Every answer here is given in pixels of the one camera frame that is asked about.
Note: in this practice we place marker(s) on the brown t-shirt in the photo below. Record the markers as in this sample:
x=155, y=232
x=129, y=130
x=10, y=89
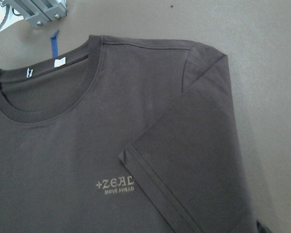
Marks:
x=122, y=135

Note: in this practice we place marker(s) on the aluminium profile post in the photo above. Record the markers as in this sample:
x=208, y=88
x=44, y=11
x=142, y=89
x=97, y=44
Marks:
x=38, y=12

